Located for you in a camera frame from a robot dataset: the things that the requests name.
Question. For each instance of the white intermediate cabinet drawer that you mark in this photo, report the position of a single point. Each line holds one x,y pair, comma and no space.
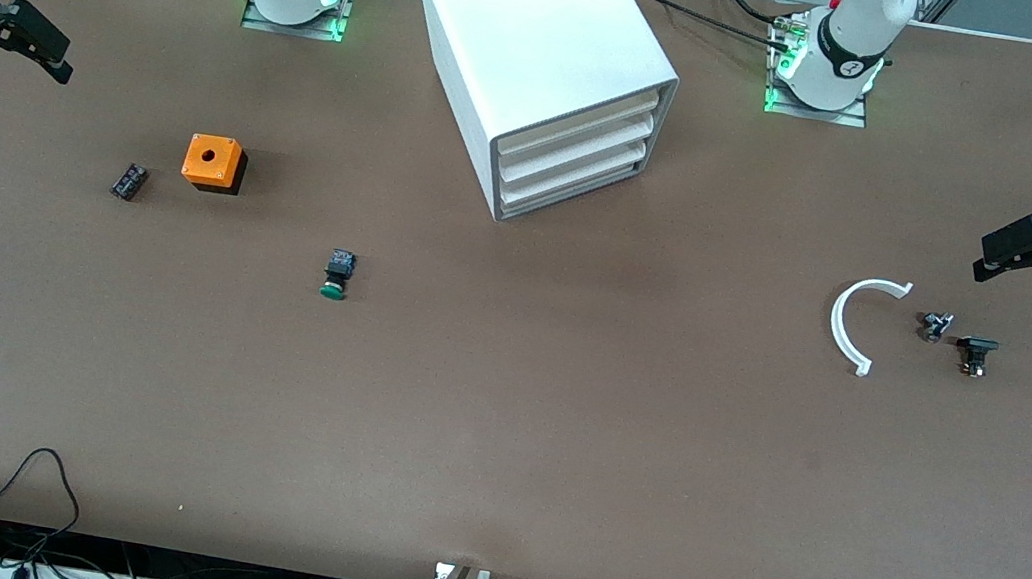
576,152

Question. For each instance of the white lowest cabinet drawer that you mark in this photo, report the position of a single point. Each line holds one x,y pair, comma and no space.
572,176

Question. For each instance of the white uppermost cabinet drawer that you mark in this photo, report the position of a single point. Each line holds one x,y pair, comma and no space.
579,127

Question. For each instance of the small grey metal part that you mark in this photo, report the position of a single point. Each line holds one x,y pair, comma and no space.
935,326

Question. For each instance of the orange button box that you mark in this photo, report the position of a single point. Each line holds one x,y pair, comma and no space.
211,158

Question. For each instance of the small black contact block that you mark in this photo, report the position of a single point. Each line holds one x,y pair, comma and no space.
129,182

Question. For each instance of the small black button part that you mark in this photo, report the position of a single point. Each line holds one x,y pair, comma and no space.
976,347

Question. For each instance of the green push button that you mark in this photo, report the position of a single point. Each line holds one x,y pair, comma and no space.
338,273

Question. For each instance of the white curved plastic bracket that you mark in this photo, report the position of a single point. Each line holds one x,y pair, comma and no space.
839,320

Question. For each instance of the white drawer cabinet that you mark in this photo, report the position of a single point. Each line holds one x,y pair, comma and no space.
534,19

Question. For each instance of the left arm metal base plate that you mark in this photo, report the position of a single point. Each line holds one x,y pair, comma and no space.
853,119

